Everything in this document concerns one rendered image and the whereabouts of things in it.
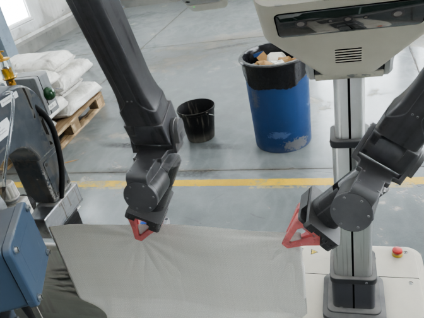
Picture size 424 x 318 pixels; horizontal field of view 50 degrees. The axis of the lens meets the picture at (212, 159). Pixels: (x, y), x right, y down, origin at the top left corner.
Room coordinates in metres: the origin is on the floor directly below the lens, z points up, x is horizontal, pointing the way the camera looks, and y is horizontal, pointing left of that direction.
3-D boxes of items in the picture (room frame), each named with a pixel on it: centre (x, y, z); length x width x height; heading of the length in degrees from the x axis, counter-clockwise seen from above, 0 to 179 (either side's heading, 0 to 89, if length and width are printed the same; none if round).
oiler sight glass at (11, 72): (0.91, 0.36, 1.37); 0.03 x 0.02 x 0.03; 71
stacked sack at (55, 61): (4.19, 1.42, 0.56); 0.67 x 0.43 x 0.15; 71
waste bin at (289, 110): (2.89, -0.54, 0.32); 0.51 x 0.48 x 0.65; 161
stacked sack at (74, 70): (4.10, 1.22, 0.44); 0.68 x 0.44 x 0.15; 161
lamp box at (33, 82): (0.97, 0.36, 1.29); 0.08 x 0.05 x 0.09; 71
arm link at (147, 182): (0.65, 0.10, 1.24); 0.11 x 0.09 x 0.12; 160
